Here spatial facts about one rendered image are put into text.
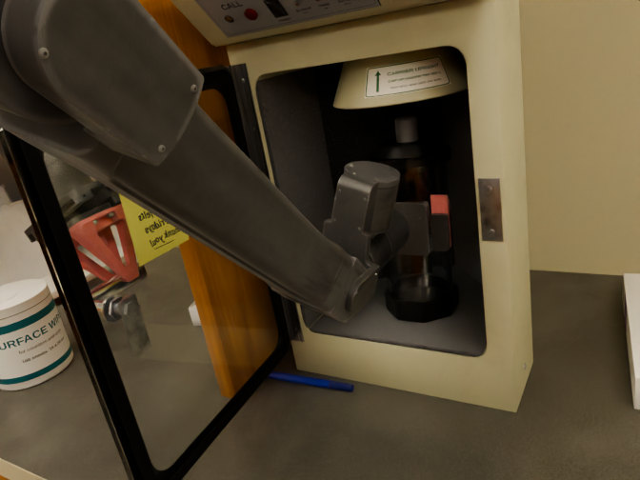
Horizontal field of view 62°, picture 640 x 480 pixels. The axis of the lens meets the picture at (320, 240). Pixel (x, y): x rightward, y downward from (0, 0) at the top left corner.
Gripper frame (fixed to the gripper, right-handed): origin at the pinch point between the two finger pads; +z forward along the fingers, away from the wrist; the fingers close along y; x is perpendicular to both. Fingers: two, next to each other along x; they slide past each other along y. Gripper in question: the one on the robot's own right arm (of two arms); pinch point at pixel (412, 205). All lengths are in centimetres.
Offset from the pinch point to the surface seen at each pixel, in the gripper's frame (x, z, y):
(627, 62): -12.6, 32.3, -23.9
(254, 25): -24.9, -14.2, 10.4
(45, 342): 18, -22, 59
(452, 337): 15.4, -6.9, -6.5
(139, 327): -0.1, -36.7, 13.4
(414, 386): 22.0, -9.6, -1.7
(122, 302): -3.1, -37.6, 13.3
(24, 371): 21, -26, 60
